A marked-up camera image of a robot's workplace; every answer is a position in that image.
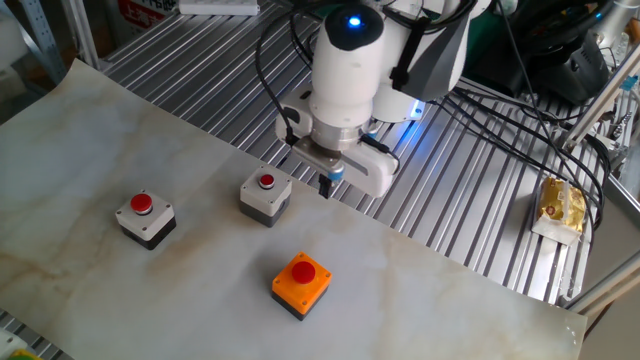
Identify metal wrist bracket blue caps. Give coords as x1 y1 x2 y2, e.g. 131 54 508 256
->
291 122 381 184

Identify orange box red mushroom button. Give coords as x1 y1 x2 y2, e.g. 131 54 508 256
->
271 250 333 322

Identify aluminium profile post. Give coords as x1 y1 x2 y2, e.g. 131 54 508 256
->
562 47 640 151
559 249 640 315
62 0 101 71

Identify black steering wheel controller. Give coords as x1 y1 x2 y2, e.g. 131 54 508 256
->
504 0 616 106

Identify white black box red button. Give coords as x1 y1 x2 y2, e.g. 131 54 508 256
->
114 189 177 251

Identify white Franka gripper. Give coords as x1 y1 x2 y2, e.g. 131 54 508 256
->
275 89 400 200

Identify blue metal shelf rack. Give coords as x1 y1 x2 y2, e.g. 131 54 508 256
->
19 0 69 84

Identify yellow snack bag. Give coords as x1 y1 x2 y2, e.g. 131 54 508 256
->
530 175 587 246

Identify white grey box red button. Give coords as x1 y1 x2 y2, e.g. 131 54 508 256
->
238 164 294 228

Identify black base cable bundle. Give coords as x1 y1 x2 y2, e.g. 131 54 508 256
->
424 64 609 236

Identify red sign white characters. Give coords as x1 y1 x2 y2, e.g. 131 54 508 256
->
117 0 179 29

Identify grey box small green button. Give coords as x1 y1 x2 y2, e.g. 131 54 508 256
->
0 330 27 357

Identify marble pattern table mat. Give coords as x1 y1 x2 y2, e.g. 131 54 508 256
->
0 58 589 360

